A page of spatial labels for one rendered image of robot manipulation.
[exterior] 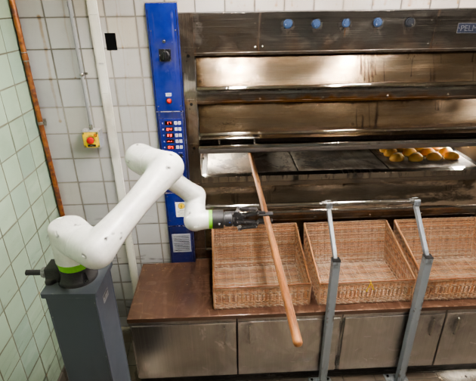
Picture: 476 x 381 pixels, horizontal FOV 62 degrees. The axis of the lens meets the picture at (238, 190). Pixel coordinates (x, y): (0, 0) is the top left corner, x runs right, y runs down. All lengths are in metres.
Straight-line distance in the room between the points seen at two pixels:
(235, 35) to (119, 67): 0.65
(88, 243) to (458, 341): 2.22
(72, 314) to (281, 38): 1.67
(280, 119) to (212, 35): 0.59
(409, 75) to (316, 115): 0.55
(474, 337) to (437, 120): 1.31
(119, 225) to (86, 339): 0.53
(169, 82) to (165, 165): 0.84
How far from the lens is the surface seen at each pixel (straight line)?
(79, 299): 1.61
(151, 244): 2.69
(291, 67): 2.29
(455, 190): 2.91
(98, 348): 1.76
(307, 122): 2.36
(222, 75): 2.25
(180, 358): 2.54
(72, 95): 2.41
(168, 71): 2.24
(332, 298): 2.23
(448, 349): 2.87
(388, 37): 2.43
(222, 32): 2.25
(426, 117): 2.60
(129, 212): 1.43
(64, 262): 1.56
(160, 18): 2.22
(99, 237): 1.39
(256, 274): 2.55
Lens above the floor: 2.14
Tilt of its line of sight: 25 degrees down
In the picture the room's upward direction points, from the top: 1 degrees counter-clockwise
